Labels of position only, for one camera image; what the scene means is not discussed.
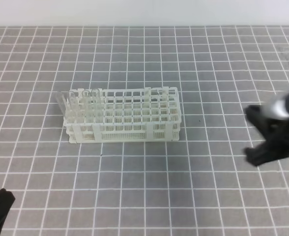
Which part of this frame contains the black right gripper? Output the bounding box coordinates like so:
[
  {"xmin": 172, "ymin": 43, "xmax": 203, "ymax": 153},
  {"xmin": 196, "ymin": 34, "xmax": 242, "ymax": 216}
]
[{"xmin": 244, "ymin": 105, "xmax": 289, "ymax": 166}]

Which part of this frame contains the clear glass test tube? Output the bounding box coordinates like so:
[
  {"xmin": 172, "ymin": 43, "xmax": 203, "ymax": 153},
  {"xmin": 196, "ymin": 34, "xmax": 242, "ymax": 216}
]
[{"xmin": 91, "ymin": 89, "xmax": 103, "ymax": 123}]

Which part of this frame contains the grey white-grid tablecloth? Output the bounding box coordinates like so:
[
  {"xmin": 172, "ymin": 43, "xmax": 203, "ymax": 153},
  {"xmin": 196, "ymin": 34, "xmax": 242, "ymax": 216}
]
[{"xmin": 0, "ymin": 26, "xmax": 289, "ymax": 236}]

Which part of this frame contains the white plastic test tube rack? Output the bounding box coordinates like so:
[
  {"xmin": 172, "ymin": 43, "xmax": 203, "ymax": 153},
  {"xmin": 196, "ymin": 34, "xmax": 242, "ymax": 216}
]
[{"xmin": 63, "ymin": 87, "xmax": 181, "ymax": 144}]

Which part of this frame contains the clear tube in rack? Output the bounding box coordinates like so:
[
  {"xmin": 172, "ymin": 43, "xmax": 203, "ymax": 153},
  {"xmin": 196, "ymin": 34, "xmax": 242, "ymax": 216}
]
[
  {"xmin": 82, "ymin": 89, "xmax": 93, "ymax": 123},
  {"xmin": 68, "ymin": 91, "xmax": 80, "ymax": 123}
]

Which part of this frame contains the clear tube leaning at rack end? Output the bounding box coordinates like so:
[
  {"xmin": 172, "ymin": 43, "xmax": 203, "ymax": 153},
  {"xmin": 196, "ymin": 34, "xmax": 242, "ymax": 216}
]
[{"xmin": 55, "ymin": 91, "xmax": 69, "ymax": 118}]

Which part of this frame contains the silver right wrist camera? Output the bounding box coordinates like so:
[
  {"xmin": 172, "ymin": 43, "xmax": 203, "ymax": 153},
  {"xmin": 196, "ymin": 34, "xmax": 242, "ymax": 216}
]
[{"xmin": 264, "ymin": 91, "xmax": 289, "ymax": 120}]

